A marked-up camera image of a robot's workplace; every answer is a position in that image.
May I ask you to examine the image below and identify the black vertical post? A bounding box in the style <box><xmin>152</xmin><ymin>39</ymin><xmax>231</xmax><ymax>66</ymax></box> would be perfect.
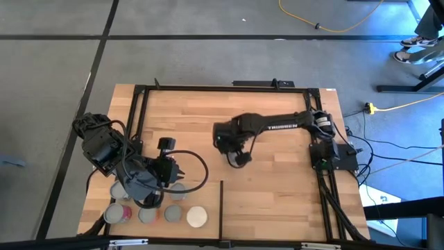
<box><xmin>439</xmin><ymin>117</ymin><xmax>444</xmax><ymax>164</ymax></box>

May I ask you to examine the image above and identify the yellow extension cord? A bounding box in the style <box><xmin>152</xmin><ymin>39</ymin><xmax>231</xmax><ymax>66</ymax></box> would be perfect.
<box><xmin>364</xmin><ymin>92</ymin><xmax>444</xmax><ymax>115</ymax></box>

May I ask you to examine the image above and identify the white and green label can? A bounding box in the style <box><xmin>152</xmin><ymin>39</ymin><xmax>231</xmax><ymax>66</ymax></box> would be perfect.
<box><xmin>110</xmin><ymin>181</ymin><xmax>130</xmax><ymax>201</ymax></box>

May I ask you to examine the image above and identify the black metal table frame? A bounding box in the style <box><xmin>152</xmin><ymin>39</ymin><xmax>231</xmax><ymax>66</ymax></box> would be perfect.
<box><xmin>93</xmin><ymin>83</ymin><xmax>348</xmax><ymax>244</ymax></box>

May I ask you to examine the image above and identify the black divider bar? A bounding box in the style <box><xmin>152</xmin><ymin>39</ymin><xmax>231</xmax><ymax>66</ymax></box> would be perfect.
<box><xmin>219</xmin><ymin>180</ymin><xmax>224</xmax><ymax>240</ymax></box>

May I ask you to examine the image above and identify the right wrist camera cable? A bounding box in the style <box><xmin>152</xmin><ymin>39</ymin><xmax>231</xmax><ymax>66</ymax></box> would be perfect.
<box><xmin>225</xmin><ymin>133</ymin><xmax>257</xmax><ymax>170</ymax></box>

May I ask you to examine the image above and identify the black crossbeam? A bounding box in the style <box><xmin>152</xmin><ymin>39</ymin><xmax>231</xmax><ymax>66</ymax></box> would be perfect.
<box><xmin>363</xmin><ymin>196</ymin><xmax>444</xmax><ymax>220</ymax></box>

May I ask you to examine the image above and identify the black metal floor stand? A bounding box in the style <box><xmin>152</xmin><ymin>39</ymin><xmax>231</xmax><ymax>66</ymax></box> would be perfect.
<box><xmin>376</xmin><ymin>58</ymin><xmax>444</xmax><ymax>94</ymax></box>

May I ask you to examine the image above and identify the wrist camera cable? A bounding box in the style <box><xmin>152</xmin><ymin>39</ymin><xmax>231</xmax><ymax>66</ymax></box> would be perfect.
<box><xmin>133</xmin><ymin>149</ymin><xmax>210</xmax><ymax>209</ymax></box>
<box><xmin>225</xmin><ymin>133</ymin><xmax>257</xmax><ymax>170</ymax></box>

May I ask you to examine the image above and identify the silver metal bracket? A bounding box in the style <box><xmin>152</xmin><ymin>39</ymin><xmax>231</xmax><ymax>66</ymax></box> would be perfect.
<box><xmin>300</xmin><ymin>242</ymin><xmax>342</xmax><ymax>250</ymax></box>
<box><xmin>108</xmin><ymin>238</ymin><xmax>149</xmax><ymax>247</ymax></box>

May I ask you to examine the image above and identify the yellow floor cable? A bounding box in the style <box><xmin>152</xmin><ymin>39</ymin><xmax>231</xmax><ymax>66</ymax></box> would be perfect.
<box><xmin>277</xmin><ymin>0</ymin><xmax>385</xmax><ymax>34</ymax></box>

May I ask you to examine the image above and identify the low wooden shelf board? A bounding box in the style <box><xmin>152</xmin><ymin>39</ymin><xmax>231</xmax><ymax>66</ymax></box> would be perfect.
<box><xmin>80</xmin><ymin>178</ymin><xmax>223</xmax><ymax>240</ymax></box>

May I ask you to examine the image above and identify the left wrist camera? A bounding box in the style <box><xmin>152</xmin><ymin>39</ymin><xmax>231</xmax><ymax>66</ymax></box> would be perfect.
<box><xmin>157</xmin><ymin>137</ymin><xmax>177</xmax><ymax>156</ymax></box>

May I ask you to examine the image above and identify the black cable bundle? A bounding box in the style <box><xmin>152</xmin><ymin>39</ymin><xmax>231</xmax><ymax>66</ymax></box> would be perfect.
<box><xmin>317</xmin><ymin>169</ymin><xmax>370</xmax><ymax>243</ymax></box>

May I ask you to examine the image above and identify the tan floor cable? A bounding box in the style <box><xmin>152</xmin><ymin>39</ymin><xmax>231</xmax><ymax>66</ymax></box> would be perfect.
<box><xmin>367</xmin><ymin>144</ymin><xmax>444</xmax><ymax>175</ymax></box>

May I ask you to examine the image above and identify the black floor cable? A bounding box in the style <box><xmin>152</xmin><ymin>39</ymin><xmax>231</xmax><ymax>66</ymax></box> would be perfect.
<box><xmin>370</xmin><ymin>151</ymin><xmax>444</xmax><ymax>166</ymax></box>

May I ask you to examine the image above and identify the yellow can with red dots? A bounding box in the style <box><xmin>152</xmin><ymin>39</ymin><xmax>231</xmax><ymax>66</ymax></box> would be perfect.
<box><xmin>169</xmin><ymin>183</ymin><xmax>187</xmax><ymax>202</ymax></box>

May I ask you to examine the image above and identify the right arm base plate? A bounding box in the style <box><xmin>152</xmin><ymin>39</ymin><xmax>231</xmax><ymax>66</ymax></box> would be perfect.
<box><xmin>309</xmin><ymin>142</ymin><xmax>359</xmax><ymax>172</ymax></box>

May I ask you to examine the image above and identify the blue floor object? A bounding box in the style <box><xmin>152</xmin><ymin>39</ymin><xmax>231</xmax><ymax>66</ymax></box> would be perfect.
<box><xmin>0</xmin><ymin>155</ymin><xmax>28</xmax><ymax>169</ymax></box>

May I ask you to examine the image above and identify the small grey-lidded can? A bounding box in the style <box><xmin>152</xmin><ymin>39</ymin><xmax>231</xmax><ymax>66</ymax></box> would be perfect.
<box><xmin>163</xmin><ymin>204</ymin><xmax>183</xmax><ymax>224</ymax></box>

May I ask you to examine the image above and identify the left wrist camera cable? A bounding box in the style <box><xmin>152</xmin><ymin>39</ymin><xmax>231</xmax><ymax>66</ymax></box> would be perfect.
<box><xmin>133</xmin><ymin>149</ymin><xmax>210</xmax><ymax>209</ymax></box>

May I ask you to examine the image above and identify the white paper sheet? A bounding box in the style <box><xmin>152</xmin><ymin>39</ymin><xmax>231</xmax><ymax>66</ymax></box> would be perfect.
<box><xmin>359</xmin><ymin>183</ymin><xmax>402</xmax><ymax>238</ymax></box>

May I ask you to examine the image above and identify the orange-label can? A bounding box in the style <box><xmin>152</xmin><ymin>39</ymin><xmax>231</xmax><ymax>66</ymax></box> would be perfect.
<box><xmin>137</xmin><ymin>207</ymin><xmax>160</xmax><ymax>225</ymax></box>

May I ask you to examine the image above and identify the person's shoe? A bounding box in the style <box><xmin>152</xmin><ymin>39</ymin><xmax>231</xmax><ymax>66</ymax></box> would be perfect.
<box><xmin>400</xmin><ymin>35</ymin><xmax>439</xmax><ymax>49</ymax></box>
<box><xmin>393</xmin><ymin>51</ymin><xmax>412</xmax><ymax>65</ymax></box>

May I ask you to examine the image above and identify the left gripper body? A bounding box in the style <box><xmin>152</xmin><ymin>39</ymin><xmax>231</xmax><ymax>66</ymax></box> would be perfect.
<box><xmin>148</xmin><ymin>155</ymin><xmax>180</xmax><ymax>188</ymax></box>

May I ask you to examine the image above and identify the cream-lidded can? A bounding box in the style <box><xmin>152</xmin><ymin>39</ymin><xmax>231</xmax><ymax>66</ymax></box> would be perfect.
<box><xmin>186</xmin><ymin>206</ymin><xmax>209</xmax><ymax>228</ymax></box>

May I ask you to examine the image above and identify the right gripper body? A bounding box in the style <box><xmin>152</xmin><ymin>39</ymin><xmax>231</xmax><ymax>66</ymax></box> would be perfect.
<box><xmin>221</xmin><ymin>137</ymin><xmax>250</xmax><ymax>158</ymax></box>

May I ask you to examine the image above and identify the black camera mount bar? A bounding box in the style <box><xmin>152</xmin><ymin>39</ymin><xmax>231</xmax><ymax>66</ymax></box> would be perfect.
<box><xmin>232</xmin><ymin>79</ymin><xmax>296</xmax><ymax>88</ymax></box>

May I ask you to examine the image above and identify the red-label can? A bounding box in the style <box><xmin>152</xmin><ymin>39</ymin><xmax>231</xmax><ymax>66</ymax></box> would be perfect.
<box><xmin>103</xmin><ymin>203</ymin><xmax>133</xmax><ymax>225</ymax></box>

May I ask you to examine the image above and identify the black rig bar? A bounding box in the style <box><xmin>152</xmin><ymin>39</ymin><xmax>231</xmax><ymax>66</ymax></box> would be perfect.
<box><xmin>0</xmin><ymin>235</ymin><xmax>427</xmax><ymax>250</ymax></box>

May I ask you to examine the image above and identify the black box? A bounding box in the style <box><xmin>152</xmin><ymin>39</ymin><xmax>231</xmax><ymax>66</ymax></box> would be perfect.
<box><xmin>425</xmin><ymin>213</ymin><xmax>444</xmax><ymax>250</ymax></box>

